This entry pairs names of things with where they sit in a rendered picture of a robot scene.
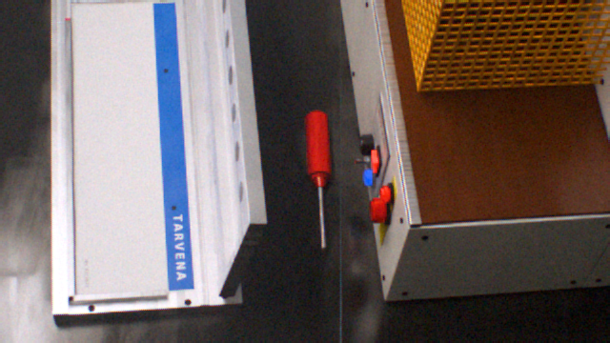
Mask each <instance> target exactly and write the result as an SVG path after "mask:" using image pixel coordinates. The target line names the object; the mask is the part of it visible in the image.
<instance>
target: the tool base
mask: <svg viewBox="0 0 610 343"><path fill-rule="evenodd" d="M172 1H173V2H175V3H176V6H177V22H178V36H179V51H180V66H182V67H181V81H183V91H182V95H184V110H185V125H186V139H187V155H188V169H189V184H190V199H191V214H192V229H193V257H194V272H195V290H194V291H192V292H183V293H167V299H159V300H144V301H130V302H114V303H99V304H85V305H69V304H68V269H67V181H66V93H65V18H70V19H71V79H72V145H73V213H74V281H75V294H77V280H76V216H75V152H74V88H73V24H72V9H73V8H74V6H75V5H91V4H118V3H144V2H172ZM196 8H197V0H51V80H52V124H51V219H52V287H53V317H54V321H55V322H62V321H76V320H92V319H106V318H121V317H136V316H150V315H164V314H179V313H207V312H223V311H237V310H242V308H243V298H242V286H241V283H239V285H238V288H237V290H236V293H235V295H234V297H218V289H217V280H218V267H217V253H215V249H214V224H212V218H211V205H210V192H209V173H208V159H207V147H206V134H207V126H206V113H204V107H203V94H202V85H201V74H200V62H199V47H198V29H197V16H196ZM186 299H191V300H192V305H191V306H186V305H185V300H186ZM90 305H94V307H95V311H94V312H92V313H91V312H89V306H90Z"/></svg>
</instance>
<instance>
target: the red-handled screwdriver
mask: <svg viewBox="0 0 610 343"><path fill-rule="evenodd" d="M305 123H306V144H307V164H308V179H309V180H310V181H312V182H313V183H315V186H316V188H317V194H318V213H319V233H320V249H321V250H326V249H327V246H326V229H324V210H323V191H322V189H323V188H325V184H326V183H327V182H328V181H329V180H330V179H331V178H332V167H331V151H330V134H329V117H328V115H327V114H324V113H322V112H320V111H313V112H311V113H310V114H308V115H307V116H306V118H305Z"/></svg>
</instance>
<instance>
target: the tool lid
mask: <svg viewBox="0 0 610 343"><path fill-rule="evenodd" d="M196 16H197V29H198V47H199V62H200V74H201V85H202V94H203V107H204V113H206V126H207V134H206V147H207V159H208V173H209V192H210V205H211V218H212V224H213V237H214V249H215V253H217V267H218V280H217V289H218V297H234V295H235V293H236V290H237V288H238V285H239V283H241V280H242V278H243V276H244V274H245V272H246V270H247V268H248V266H249V264H250V262H251V259H252V257H253V254H254V250H255V248H256V246H257V244H258V242H259V239H260V237H261V235H262V233H263V232H264V229H265V226H266V224H267V220H266V211H265V201H264V191H263V181H262V171H261V161H260V151H259V142H258V131H257V122H256V112H255V101H254V83H253V73H252V63H251V54H250V43H249V34H248V24H247V13H246V4H245V0H197V8H196Z"/></svg>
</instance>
